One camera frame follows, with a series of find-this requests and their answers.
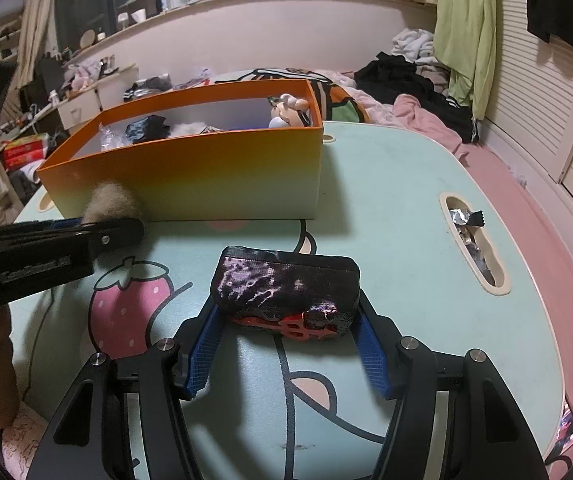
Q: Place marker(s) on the clear crumpled plastic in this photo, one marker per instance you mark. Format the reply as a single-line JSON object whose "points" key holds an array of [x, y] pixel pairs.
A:
{"points": [[111, 137]]}

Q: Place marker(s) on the white desk with drawers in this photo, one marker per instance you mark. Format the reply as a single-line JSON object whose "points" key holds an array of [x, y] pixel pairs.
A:
{"points": [[96, 97]]}

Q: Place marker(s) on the orange cardboard box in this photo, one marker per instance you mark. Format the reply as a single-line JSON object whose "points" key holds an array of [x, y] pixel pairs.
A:
{"points": [[201, 180]]}

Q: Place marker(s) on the green hanging garment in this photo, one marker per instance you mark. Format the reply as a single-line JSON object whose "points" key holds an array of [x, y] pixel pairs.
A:
{"points": [[466, 35]]}

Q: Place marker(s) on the pile of black clothes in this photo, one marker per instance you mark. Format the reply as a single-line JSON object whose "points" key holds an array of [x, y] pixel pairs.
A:
{"points": [[401, 77]]}

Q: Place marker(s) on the brown fur ball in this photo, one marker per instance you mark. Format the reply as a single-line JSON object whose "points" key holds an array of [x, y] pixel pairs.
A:
{"points": [[111, 202]]}

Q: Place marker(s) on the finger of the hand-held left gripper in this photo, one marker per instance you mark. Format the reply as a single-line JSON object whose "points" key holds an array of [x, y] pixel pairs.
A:
{"points": [[56, 225], [116, 237]]}

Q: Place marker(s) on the red packet box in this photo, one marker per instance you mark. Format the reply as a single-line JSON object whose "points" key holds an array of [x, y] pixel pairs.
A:
{"points": [[26, 150]]}

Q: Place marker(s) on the cartoon doll figurine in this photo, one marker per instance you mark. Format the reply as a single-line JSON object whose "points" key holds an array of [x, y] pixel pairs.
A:
{"points": [[289, 110]]}

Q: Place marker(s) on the light green cartoon desk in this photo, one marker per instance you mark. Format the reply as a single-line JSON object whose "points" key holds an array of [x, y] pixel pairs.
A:
{"points": [[401, 240]]}

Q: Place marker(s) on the pink crumpled cloth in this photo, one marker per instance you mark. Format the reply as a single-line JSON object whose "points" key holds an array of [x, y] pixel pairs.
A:
{"points": [[421, 115]]}

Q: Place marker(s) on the round wooden mirror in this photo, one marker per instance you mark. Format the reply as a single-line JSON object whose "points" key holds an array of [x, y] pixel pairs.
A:
{"points": [[88, 37]]}

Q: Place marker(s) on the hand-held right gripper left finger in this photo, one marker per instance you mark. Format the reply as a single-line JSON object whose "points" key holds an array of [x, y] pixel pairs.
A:
{"points": [[201, 355]]}

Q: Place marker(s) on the white cotton pad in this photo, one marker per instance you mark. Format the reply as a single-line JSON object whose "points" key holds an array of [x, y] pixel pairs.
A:
{"points": [[184, 129]]}

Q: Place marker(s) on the white cup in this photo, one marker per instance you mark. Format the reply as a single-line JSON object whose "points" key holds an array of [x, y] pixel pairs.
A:
{"points": [[138, 16]]}

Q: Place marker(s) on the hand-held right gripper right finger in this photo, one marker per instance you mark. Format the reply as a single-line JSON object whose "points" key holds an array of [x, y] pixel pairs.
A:
{"points": [[371, 355]]}

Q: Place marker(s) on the crumpled foil wrappers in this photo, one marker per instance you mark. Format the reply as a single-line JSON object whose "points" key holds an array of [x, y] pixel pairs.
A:
{"points": [[468, 240]]}

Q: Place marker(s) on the black lace cloth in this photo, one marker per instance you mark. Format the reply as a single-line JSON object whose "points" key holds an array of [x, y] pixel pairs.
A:
{"points": [[146, 127]]}

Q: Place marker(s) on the dark marbled pouch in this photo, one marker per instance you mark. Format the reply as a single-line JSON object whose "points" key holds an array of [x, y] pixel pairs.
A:
{"points": [[286, 285]]}

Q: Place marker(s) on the pile of white clothes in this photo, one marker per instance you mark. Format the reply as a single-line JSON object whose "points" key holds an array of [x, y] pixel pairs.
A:
{"points": [[414, 42]]}

